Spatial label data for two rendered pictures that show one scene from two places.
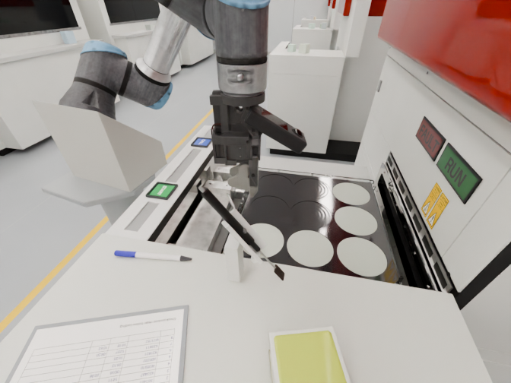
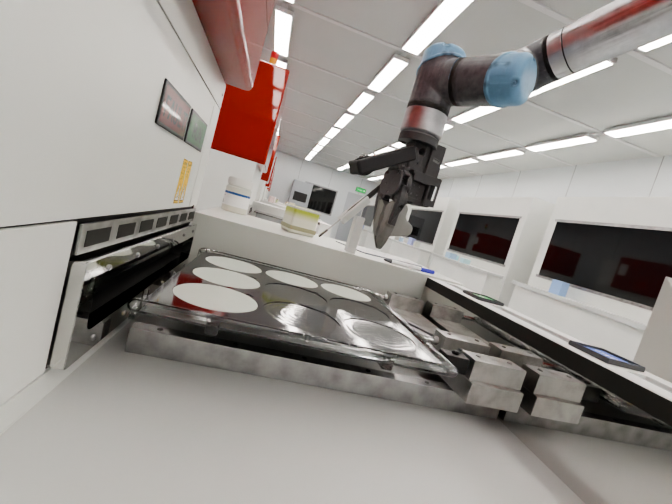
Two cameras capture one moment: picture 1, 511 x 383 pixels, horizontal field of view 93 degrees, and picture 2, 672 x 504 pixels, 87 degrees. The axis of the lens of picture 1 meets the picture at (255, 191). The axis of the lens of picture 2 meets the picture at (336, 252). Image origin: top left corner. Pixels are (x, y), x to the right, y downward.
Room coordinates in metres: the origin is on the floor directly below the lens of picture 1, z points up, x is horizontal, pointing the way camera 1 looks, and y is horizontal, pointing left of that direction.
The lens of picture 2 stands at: (0.97, -0.33, 1.03)
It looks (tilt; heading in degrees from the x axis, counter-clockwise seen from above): 5 degrees down; 156
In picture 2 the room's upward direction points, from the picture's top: 16 degrees clockwise
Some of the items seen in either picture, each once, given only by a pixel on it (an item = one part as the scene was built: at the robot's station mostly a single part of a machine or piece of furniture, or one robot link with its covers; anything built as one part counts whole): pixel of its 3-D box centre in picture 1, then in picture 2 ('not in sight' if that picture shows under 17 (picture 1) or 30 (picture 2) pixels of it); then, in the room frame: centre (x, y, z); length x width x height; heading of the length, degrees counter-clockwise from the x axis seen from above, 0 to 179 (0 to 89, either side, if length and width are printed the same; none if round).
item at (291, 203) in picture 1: (310, 214); (295, 295); (0.45, -0.14, 0.90); 0.34 x 0.34 x 0.01; 78
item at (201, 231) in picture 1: (211, 213); (432, 343); (0.48, 0.12, 0.87); 0.36 x 0.08 x 0.03; 168
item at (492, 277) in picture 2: not in sight; (487, 263); (-3.26, 4.14, 1.00); 1.80 x 1.08 x 2.00; 168
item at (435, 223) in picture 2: not in sight; (427, 245); (-5.42, 4.58, 1.00); 1.80 x 1.08 x 2.00; 168
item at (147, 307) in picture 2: (311, 175); (309, 341); (0.63, -0.18, 0.90); 0.37 x 0.01 x 0.01; 78
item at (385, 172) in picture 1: (397, 223); (152, 266); (0.42, -0.35, 0.89); 0.44 x 0.02 x 0.10; 168
